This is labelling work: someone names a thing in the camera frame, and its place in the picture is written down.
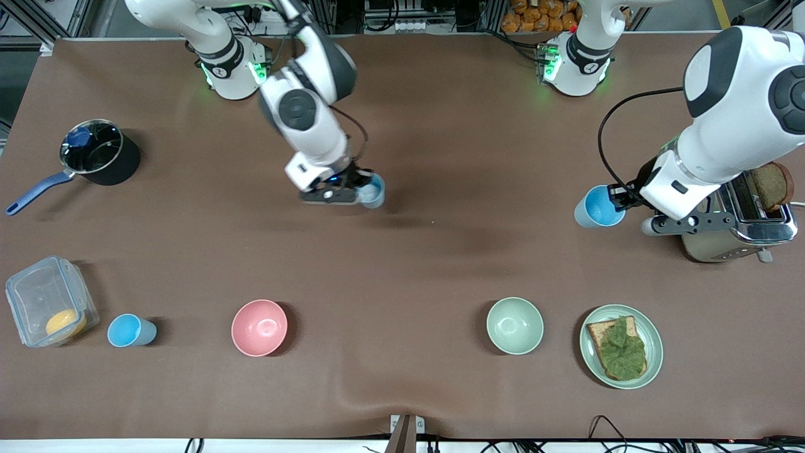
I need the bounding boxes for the black looped cable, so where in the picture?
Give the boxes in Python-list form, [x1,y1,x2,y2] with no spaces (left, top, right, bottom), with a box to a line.
[588,415,630,453]

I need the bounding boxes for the pale green bowl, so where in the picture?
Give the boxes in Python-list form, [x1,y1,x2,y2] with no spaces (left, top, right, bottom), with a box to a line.
[486,297,545,355]

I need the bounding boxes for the white power strip with plugs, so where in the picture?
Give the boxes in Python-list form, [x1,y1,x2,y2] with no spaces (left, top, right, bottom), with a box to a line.
[242,5,280,25]

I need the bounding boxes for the metal table edge bracket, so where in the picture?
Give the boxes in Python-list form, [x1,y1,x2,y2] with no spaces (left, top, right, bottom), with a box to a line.
[390,414,426,453]

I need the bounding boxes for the pale green plate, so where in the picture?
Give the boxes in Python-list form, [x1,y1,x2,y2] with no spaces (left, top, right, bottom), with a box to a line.
[579,305,664,390]

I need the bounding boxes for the beige and chrome toaster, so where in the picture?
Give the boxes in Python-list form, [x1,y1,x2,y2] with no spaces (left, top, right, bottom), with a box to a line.
[657,140,799,264]

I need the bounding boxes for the green lettuce leaf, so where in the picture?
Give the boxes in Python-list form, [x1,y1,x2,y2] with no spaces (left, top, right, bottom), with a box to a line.
[596,316,647,380]

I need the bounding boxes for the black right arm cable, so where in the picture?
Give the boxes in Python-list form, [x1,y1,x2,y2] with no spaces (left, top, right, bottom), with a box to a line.
[327,104,370,165]

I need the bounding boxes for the black pot with blue handle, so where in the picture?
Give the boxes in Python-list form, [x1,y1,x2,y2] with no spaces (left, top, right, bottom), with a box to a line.
[5,118,142,216]

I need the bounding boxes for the glass lid with blue knob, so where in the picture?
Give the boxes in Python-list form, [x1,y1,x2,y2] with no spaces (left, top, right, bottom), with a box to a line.
[60,120,123,175]

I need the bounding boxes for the pink bowl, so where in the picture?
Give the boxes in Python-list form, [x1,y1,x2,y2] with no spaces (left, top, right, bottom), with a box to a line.
[231,299,289,357]

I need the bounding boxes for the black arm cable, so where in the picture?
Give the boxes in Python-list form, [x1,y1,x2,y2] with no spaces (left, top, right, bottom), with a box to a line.
[327,104,370,165]
[597,87,686,193]

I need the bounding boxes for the orange round food piece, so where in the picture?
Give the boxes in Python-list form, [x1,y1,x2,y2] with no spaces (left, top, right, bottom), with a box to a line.
[45,308,87,337]

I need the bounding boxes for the square brown bread slice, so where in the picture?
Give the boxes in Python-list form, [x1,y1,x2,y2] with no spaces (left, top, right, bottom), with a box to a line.
[586,316,648,381]

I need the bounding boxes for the blue plastic cup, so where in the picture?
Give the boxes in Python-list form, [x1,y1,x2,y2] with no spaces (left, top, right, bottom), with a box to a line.
[574,184,628,228]
[357,173,386,210]
[107,313,158,348]

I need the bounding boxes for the clear plastic food container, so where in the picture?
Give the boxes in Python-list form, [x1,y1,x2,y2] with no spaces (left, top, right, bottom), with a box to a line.
[5,255,100,349]

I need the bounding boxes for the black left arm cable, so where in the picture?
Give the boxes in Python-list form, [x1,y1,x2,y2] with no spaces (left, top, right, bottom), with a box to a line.
[597,87,686,193]

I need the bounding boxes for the bags of orange rolls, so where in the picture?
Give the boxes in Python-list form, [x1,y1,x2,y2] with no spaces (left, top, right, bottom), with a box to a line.
[501,0,582,33]

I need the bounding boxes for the round-topped brown bread slice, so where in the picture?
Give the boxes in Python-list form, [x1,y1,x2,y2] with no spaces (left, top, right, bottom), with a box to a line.
[750,162,795,213]

